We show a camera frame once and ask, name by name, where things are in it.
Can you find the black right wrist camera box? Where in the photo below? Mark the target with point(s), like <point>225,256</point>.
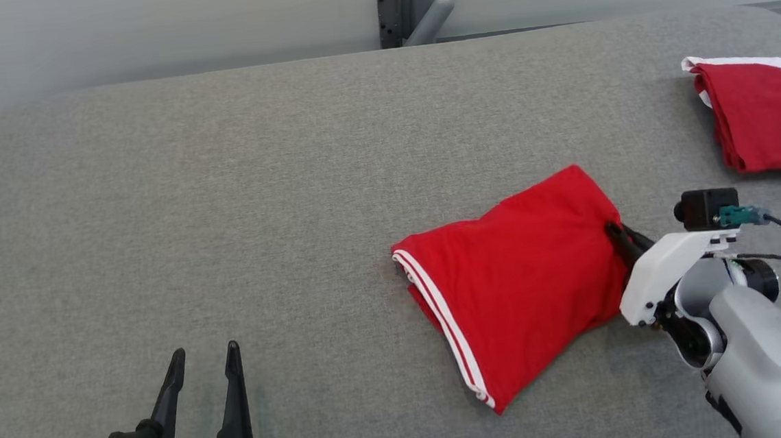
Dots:
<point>702,209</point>

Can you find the grey metal stand post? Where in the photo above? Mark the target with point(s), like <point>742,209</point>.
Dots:
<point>410,4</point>

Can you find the red and white jersey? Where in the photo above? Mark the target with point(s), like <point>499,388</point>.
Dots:
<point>525,278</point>

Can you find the red shorts with white stripes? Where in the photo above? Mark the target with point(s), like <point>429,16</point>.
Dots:
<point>768,117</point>

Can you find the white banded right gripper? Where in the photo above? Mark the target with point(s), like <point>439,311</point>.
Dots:
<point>662,269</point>

